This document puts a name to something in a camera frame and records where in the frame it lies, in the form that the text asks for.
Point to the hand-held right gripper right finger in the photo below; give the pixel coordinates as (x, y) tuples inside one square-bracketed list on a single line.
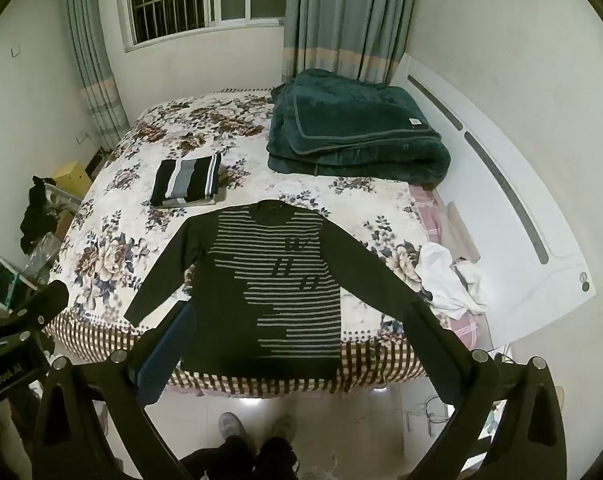
[(431, 350)]

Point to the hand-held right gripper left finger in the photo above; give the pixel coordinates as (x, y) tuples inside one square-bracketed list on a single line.
[(164, 355)]

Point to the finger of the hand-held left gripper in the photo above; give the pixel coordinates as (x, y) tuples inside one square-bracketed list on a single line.
[(43, 302)]

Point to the black striped sweater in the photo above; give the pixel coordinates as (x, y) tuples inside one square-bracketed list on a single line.
[(291, 310)]

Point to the clear plastic bag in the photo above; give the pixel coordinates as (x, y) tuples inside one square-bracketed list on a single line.
[(43, 255)]

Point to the white crumpled cloth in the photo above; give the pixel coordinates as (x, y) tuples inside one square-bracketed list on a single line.
[(444, 280)]

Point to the black garment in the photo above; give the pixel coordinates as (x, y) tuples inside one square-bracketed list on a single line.
[(33, 215)]

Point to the person's left shoe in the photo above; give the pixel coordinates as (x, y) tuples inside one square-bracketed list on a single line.
[(233, 427)]

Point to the person's shoe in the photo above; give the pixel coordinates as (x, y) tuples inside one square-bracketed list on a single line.
[(284, 427), (233, 427)]

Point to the floral bed sheet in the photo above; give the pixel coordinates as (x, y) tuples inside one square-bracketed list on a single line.
[(131, 245)]

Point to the white plastic bin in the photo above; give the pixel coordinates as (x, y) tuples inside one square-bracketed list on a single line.
[(63, 196)]

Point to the yellow box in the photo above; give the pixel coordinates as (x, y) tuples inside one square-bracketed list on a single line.
[(73, 177)]

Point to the pink checked pillow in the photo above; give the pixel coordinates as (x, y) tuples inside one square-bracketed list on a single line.
[(426, 210)]

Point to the person's right shoe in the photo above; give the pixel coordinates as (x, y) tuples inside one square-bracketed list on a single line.
[(284, 427)]

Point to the folded grey garment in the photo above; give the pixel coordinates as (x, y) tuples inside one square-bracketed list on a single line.
[(191, 203)]

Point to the person's right leg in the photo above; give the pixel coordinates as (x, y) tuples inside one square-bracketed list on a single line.
[(279, 460)]

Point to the folded striped sweater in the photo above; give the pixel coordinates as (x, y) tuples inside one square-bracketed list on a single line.
[(186, 180)]

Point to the white headboard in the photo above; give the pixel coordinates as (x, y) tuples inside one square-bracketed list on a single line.
[(511, 170)]

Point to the green blanket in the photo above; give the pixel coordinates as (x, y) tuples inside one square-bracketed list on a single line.
[(351, 125)]

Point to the grey-green curtain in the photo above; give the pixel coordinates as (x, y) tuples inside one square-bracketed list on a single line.
[(349, 15), (93, 50)]

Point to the barred window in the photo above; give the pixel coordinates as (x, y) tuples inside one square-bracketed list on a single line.
[(181, 0)]

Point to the wall socket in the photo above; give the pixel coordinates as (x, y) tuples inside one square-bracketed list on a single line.
[(83, 136)]

